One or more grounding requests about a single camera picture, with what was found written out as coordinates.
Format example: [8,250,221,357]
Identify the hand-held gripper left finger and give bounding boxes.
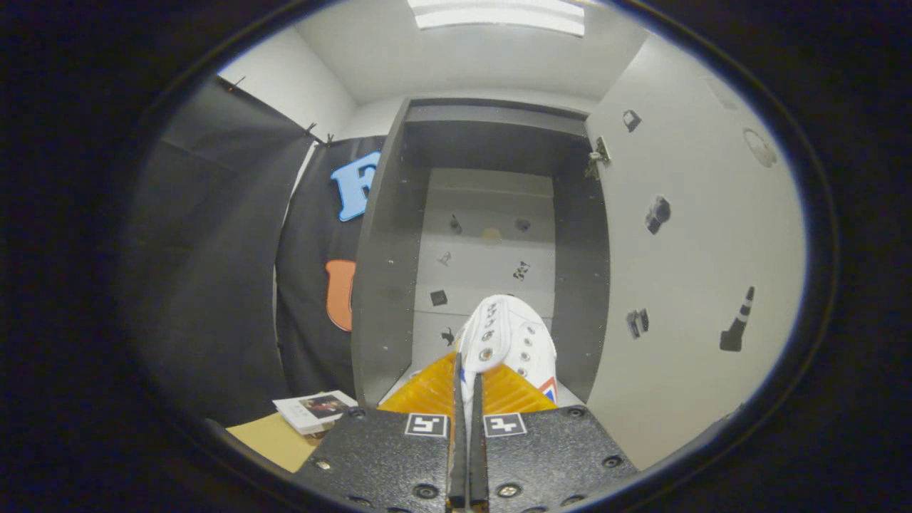
[294,351,468,513]

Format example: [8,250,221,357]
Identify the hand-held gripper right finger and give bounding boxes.
[467,362,639,513]

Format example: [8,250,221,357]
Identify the white lace-up shoe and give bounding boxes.
[455,294,560,428]

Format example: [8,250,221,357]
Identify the light grey shoe cabinet door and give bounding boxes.
[583,32,808,472]

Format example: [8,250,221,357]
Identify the metal door hinge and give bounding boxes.
[585,136,613,180]

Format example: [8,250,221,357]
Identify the white printed booklet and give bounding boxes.
[272,390,359,436]

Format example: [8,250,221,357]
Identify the black backdrop cloth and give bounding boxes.
[132,75,389,428]

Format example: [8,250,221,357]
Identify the long ceiling light panel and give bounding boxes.
[408,0,586,38]

